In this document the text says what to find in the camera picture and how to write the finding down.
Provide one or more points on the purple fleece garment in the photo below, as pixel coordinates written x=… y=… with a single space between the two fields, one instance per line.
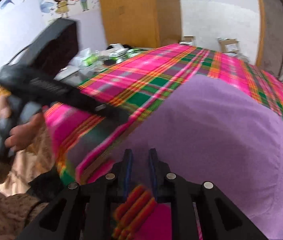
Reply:
x=208 y=130

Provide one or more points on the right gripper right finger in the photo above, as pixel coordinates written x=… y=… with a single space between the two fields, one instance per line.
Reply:
x=198 y=211

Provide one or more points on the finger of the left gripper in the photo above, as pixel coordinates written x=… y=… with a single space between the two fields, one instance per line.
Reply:
x=89 y=104

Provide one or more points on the floral sleeve left forearm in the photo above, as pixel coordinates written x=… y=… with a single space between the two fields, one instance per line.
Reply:
x=34 y=157

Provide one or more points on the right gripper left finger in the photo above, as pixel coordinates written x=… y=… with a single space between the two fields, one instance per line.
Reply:
x=83 y=211

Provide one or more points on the plastic door curtain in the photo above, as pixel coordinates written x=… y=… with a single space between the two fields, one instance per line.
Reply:
x=272 y=60

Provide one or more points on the cluttered side table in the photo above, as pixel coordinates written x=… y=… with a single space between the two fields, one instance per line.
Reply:
x=88 y=63

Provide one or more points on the brown cardboard box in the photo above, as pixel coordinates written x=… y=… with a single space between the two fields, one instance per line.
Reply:
x=228 y=45

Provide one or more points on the white small box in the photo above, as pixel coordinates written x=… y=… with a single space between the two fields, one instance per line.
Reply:
x=188 y=40

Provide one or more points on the pink plaid bed sheet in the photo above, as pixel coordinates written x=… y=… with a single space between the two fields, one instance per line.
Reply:
x=82 y=142

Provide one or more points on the wooden wardrobe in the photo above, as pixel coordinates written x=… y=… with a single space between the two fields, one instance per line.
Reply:
x=142 y=23

